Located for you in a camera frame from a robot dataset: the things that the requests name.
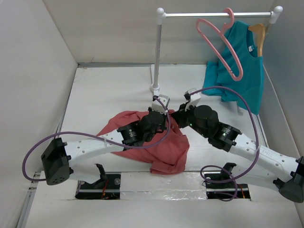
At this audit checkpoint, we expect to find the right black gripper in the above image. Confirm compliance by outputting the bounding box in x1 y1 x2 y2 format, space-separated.
171 101 209 138

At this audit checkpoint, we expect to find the pink t shirt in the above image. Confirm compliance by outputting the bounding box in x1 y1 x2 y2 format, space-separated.
97 111 190 175

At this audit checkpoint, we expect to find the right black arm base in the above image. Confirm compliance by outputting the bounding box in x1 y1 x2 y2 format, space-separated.
200 162 250 201

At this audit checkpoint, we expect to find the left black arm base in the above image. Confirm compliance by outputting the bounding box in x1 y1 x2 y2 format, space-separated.
75 164 121 200

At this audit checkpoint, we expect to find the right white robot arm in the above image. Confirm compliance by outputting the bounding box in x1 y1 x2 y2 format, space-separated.
172 104 304 203

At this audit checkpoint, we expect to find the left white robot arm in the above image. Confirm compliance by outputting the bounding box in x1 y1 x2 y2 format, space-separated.
41 109 169 189

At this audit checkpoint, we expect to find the teal t shirt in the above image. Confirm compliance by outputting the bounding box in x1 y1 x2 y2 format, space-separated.
201 20 265 115

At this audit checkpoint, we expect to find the pink plastic hanger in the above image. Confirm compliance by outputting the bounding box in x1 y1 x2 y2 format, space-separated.
195 8 244 81

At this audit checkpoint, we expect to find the wooden hanger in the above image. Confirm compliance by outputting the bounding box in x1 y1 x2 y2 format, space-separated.
248 24 266 57

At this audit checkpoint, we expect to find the white clothes rack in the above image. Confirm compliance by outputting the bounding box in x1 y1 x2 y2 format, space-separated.
150 6 283 95

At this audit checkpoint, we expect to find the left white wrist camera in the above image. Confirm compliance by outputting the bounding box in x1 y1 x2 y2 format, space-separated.
151 95 170 115

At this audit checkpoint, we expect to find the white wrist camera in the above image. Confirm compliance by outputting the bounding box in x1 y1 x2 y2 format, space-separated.
151 95 170 115
184 88 201 111

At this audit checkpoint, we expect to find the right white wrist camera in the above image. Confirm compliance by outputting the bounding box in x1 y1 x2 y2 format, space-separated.
184 88 201 111

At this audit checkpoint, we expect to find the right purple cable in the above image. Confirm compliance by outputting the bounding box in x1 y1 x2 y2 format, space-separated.
184 85 260 201

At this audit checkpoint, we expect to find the purple cable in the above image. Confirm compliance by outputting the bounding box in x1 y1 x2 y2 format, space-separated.
184 85 260 201
22 96 171 183

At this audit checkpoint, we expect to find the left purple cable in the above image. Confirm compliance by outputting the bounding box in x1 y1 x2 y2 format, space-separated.
22 96 171 183

